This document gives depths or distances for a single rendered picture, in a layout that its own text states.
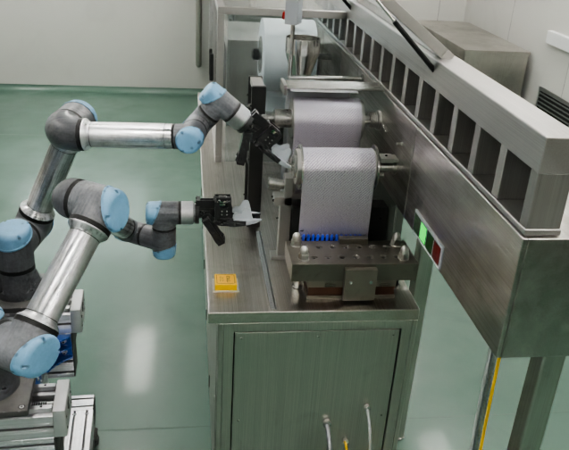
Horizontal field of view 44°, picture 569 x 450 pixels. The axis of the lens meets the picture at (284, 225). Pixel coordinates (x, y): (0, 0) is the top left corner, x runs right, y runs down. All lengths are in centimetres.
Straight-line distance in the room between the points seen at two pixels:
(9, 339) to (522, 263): 121
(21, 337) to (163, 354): 172
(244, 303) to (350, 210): 47
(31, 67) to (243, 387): 610
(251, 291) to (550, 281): 100
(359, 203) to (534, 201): 91
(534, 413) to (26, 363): 125
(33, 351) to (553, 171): 124
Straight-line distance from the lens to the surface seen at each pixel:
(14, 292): 239
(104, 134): 210
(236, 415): 236
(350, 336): 223
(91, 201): 190
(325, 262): 215
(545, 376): 183
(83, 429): 277
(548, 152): 146
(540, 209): 151
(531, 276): 156
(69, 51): 787
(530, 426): 192
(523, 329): 163
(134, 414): 315
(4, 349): 184
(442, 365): 358
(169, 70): 781
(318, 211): 227
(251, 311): 213
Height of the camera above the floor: 205
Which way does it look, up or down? 25 degrees down
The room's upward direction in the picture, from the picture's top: 4 degrees clockwise
